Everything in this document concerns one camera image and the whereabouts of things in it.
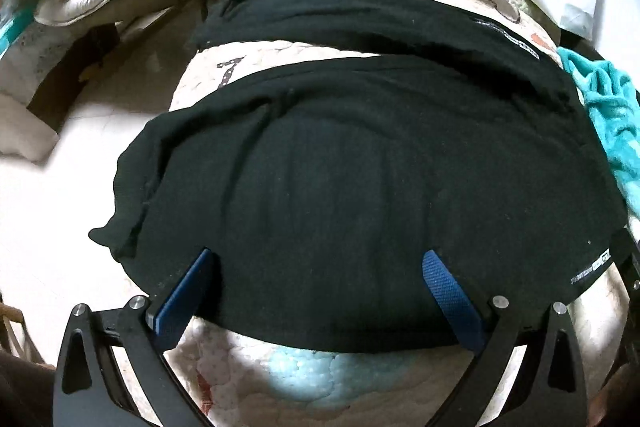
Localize teal fluffy towel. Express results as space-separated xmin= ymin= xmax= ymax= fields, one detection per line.
xmin=558 ymin=48 xmax=639 ymax=216

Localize black pants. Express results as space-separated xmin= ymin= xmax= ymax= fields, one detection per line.
xmin=88 ymin=0 xmax=627 ymax=353

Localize quilted heart pattern bedspread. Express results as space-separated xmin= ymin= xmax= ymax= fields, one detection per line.
xmin=114 ymin=0 xmax=632 ymax=427

